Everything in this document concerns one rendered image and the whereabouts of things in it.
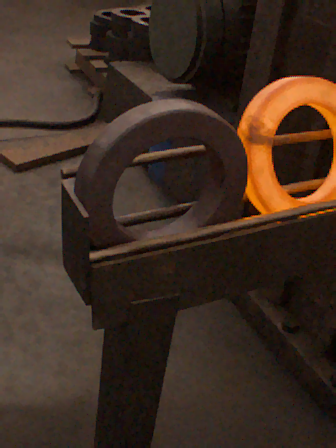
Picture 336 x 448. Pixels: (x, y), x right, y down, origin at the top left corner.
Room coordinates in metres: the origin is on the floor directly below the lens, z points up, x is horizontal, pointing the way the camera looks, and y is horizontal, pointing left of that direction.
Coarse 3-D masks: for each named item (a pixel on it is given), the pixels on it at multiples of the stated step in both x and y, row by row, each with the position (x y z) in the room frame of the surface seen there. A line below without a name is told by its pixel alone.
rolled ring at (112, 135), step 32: (128, 128) 0.58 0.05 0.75; (160, 128) 0.59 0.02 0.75; (192, 128) 0.61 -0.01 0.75; (224, 128) 0.63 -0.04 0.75; (96, 160) 0.57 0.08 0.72; (128, 160) 0.58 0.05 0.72; (224, 160) 0.63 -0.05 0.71; (96, 192) 0.56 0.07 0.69; (224, 192) 0.64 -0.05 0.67; (96, 224) 0.57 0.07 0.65; (192, 224) 0.63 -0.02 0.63
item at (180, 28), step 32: (160, 0) 2.18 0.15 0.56; (192, 0) 2.00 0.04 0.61; (224, 0) 2.04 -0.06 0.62; (256, 0) 2.10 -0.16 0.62; (160, 32) 2.15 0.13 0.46; (192, 32) 1.97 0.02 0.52; (224, 32) 2.00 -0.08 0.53; (128, 64) 2.39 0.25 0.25; (160, 64) 2.12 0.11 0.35; (192, 64) 1.97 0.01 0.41; (224, 64) 2.01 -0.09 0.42; (128, 96) 2.20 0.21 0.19; (224, 96) 2.07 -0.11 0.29; (192, 160) 1.78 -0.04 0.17; (192, 192) 1.76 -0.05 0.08
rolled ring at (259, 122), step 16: (288, 80) 0.75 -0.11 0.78; (304, 80) 0.75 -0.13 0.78; (320, 80) 0.77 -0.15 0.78; (256, 96) 0.74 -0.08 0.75; (272, 96) 0.72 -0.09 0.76; (288, 96) 0.73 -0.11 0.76; (304, 96) 0.75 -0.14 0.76; (320, 96) 0.76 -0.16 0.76; (256, 112) 0.71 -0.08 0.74; (272, 112) 0.72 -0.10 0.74; (320, 112) 0.79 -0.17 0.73; (240, 128) 0.72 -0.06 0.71; (256, 128) 0.70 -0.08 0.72; (272, 128) 0.71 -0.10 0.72; (256, 144) 0.69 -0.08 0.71; (256, 160) 0.69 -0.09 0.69; (256, 176) 0.68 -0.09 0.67; (272, 176) 0.69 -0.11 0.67; (256, 192) 0.68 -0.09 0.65; (272, 192) 0.69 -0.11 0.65; (320, 192) 0.74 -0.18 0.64; (256, 208) 0.70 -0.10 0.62; (272, 208) 0.68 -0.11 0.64; (288, 208) 0.69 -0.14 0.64
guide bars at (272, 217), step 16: (304, 208) 0.68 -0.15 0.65; (320, 208) 0.69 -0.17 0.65; (224, 224) 0.62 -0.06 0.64; (240, 224) 0.63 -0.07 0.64; (256, 224) 0.64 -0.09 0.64; (144, 240) 0.58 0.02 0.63; (160, 240) 0.58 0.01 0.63; (176, 240) 0.59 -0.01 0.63; (192, 240) 0.60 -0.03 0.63; (96, 256) 0.55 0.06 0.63; (112, 256) 0.55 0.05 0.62
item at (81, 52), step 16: (96, 16) 2.90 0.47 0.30; (112, 16) 2.71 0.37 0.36; (128, 16) 2.68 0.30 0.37; (144, 16) 2.58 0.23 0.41; (96, 32) 2.89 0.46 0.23; (112, 32) 2.72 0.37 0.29; (128, 32) 2.66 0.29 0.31; (144, 32) 2.44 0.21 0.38; (80, 48) 2.96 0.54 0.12; (96, 48) 2.88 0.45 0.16; (112, 48) 2.67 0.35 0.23; (128, 48) 2.50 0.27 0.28; (144, 48) 2.45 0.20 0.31; (80, 64) 2.97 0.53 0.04; (96, 64) 2.68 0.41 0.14; (96, 80) 2.75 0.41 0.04
